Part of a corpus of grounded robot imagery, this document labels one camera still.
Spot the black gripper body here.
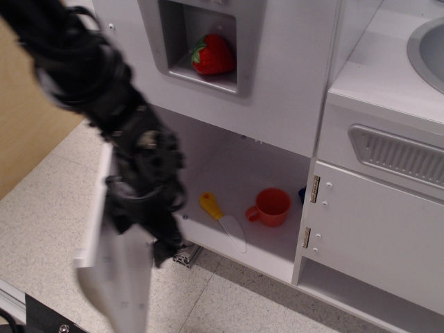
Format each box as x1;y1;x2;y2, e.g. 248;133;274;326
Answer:
105;176;187;250

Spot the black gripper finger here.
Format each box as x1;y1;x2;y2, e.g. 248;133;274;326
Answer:
153;240;177;268
112;214;133;234

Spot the white fridge door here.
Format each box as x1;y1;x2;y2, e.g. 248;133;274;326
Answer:
74;144;153;332

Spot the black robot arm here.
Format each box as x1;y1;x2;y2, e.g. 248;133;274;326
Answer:
1;1;187;266

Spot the white toy fridge cabinet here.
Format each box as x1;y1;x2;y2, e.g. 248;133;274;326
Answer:
94;1;341;283

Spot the aluminium extrusion foot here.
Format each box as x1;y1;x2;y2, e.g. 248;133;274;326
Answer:
173;244;202;268

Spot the orange toy cup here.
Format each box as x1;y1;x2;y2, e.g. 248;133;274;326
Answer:
245;187;291;228

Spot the lower brass door hinge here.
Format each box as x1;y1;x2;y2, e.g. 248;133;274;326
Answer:
302;227;311;248

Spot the brass door hinge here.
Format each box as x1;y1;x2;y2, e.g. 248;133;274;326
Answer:
310;175;321;203
302;227;311;248

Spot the blue toy object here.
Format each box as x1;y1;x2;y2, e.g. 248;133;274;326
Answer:
298;187;307;204

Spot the upper brass door hinge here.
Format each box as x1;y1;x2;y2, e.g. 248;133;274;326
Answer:
310;175;321;203

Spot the red toy strawberry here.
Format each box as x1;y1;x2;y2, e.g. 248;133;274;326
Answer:
191;34;237;75

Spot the white toy kitchen counter unit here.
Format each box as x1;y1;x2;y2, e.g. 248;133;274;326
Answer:
293;1;443;332

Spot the white oven cabinet door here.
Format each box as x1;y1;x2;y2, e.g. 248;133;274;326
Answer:
302;162;443;314

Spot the grey vent panel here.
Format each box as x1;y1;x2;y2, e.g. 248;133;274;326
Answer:
348;124;443;189

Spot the grey toy sink basin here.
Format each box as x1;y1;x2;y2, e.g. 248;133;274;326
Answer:
407;17;443;94

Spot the yellow handled toy knife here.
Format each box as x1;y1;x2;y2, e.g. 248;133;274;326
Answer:
199;192;247;254

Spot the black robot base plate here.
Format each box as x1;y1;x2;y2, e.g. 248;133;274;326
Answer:
24;294;87;333

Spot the aluminium frame rail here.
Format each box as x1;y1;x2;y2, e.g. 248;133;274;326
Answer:
0;279;26;324

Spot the black cable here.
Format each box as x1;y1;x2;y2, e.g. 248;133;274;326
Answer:
0;310;17;333

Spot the grey dispenser niche frame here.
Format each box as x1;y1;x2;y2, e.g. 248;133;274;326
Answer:
138;1;266;96

